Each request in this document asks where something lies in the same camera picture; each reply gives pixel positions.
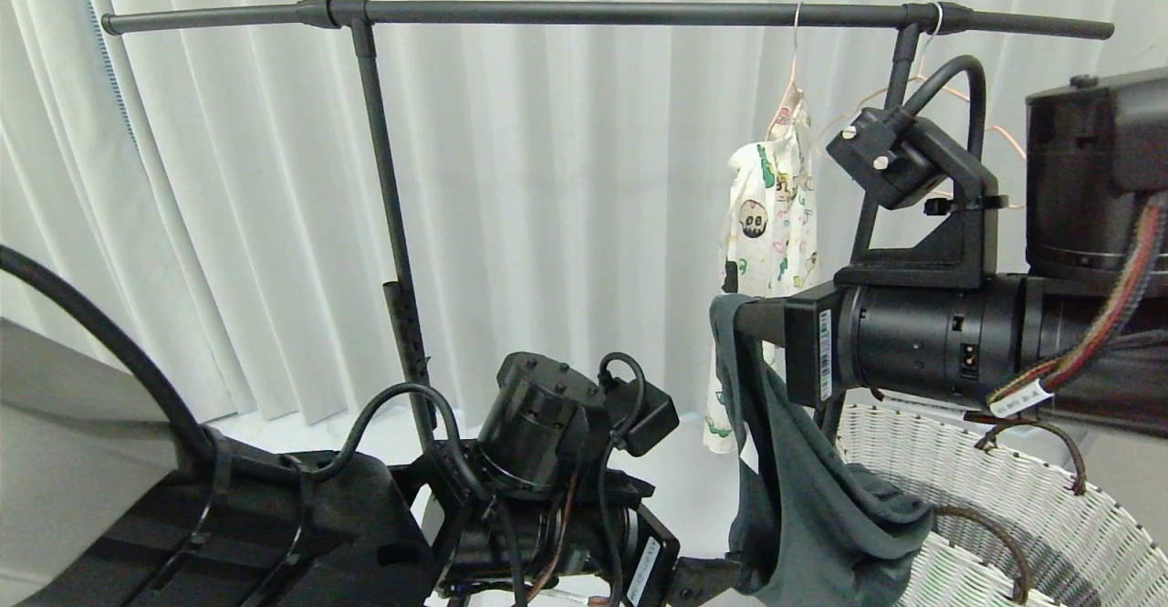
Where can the black clothes rack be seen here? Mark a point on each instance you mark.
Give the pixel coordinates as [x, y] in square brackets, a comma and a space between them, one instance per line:
[547, 12]

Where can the dark grey garment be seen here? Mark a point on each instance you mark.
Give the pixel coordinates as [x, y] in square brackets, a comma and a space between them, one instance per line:
[803, 497]

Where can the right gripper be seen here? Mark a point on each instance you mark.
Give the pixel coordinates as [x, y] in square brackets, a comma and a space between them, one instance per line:
[912, 342]

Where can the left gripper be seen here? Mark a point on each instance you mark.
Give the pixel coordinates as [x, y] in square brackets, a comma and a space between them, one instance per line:
[584, 543]

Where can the pink clothes hanger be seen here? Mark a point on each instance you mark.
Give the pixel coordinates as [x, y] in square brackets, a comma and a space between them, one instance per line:
[1006, 137]
[795, 41]

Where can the white laundry basket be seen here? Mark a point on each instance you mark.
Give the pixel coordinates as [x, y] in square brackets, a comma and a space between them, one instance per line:
[1004, 497]

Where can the cream printed garment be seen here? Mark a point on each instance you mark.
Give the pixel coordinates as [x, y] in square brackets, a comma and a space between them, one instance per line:
[766, 242]

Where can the white curtain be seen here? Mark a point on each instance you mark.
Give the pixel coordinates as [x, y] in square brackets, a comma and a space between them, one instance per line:
[547, 224]

